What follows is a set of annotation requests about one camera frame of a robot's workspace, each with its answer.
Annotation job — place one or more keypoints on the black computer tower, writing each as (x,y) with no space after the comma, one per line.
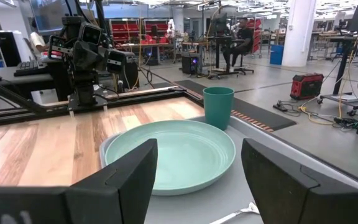
(8,48)

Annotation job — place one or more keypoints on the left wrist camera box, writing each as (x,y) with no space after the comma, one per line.
(90,33)

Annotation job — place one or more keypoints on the teal plastic cup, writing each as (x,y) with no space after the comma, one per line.
(217,107)

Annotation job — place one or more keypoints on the blue bin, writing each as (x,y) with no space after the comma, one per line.
(277,54)

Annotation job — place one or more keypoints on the black floor mat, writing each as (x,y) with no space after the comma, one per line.
(259,116)

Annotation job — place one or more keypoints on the black standing desk frame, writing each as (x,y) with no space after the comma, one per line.
(342,74)

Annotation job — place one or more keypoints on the red storage shelving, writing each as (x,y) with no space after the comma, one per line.
(135,29)

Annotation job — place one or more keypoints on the black diagonal frame strut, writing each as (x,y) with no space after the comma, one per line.
(8,95)

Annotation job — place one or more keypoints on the black office chair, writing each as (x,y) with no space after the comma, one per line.
(243,63)

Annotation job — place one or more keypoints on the mint green plate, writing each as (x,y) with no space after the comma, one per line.
(191,149)

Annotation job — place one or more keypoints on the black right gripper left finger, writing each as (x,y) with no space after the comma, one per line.
(117,193)

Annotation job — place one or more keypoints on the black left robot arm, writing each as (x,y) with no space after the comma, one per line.
(84,90)

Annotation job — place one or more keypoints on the black computer purple light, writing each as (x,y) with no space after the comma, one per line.
(190,63)

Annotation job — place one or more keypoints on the black keyboard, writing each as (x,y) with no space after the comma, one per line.
(30,68)

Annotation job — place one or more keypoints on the white round column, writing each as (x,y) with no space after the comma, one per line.
(298,31)

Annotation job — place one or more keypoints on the grey plastic tray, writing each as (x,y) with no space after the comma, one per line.
(204,208)

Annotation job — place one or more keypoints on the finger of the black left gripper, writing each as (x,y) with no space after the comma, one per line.
(120,61)
(56,47)

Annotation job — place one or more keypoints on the person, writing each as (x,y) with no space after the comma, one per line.
(38,40)
(242,39)

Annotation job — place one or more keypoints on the black power strip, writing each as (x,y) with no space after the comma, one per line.
(280,106)

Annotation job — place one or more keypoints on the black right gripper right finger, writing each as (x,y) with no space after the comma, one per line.
(291,193)

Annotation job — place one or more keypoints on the black table frame rail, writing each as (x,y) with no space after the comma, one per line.
(135,99)

